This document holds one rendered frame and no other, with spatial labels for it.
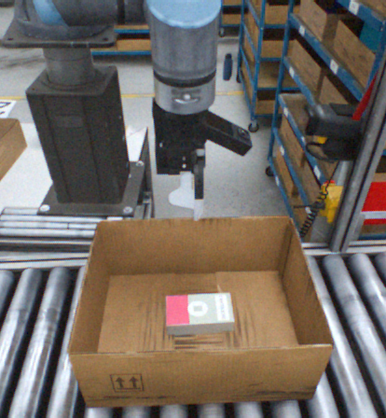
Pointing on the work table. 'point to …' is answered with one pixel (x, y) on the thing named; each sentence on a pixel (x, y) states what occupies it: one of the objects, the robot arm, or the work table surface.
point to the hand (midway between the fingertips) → (198, 195)
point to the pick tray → (1, 149)
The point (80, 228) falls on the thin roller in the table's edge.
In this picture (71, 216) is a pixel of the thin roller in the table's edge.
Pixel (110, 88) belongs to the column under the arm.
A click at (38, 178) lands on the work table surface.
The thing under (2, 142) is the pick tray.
